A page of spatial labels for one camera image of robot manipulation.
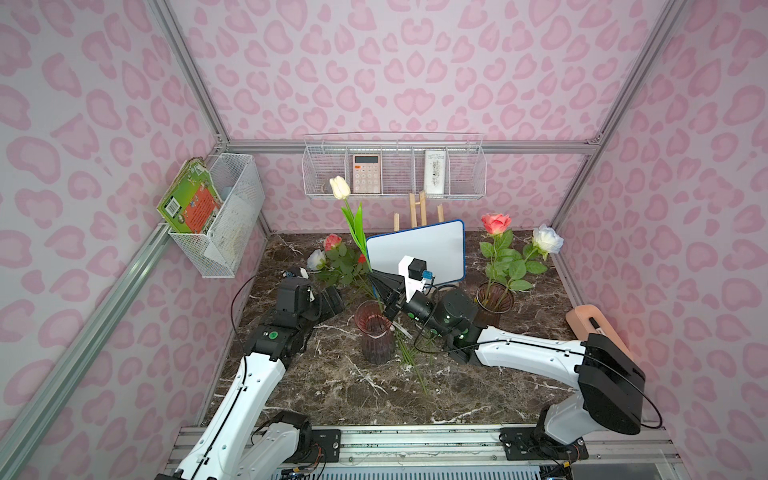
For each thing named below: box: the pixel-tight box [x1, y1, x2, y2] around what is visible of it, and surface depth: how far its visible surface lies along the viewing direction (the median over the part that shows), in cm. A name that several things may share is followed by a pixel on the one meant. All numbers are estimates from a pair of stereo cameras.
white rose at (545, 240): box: [523, 224, 564, 275], surface depth 73 cm
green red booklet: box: [157, 157, 223, 234], surface depth 73 cm
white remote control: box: [424, 150, 446, 195], surface depth 94 cm
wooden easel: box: [394, 190, 444, 232], surface depth 84 cm
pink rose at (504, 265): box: [479, 213, 527, 309], surface depth 76 cm
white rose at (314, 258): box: [306, 249, 326, 272], surface depth 108 cm
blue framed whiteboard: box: [366, 220, 466, 286], surface depth 87 cm
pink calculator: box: [353, 154, 381, 193], surface depth 96 cm
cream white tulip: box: [329, 176, 385, 312], surface depth 60 cm
